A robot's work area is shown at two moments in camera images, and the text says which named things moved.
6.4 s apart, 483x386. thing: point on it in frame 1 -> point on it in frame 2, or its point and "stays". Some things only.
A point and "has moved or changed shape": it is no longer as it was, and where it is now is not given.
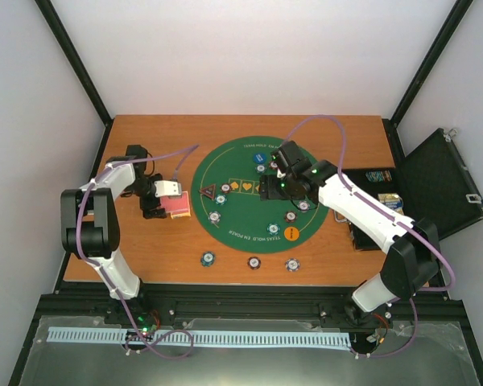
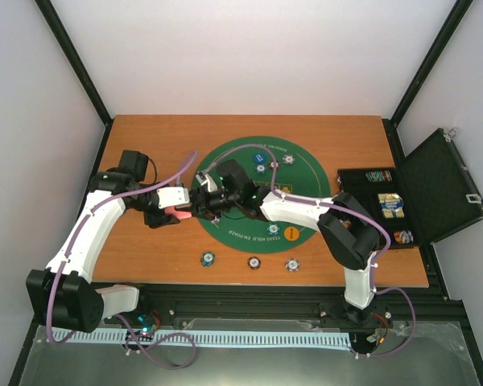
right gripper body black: [282, 192] -> [213, 207]
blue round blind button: [260, 158] stays
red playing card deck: [179, 207] has moved or changed shape
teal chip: [260, 168] stays
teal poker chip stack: [208, 259] stays
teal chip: [273, 228] stays
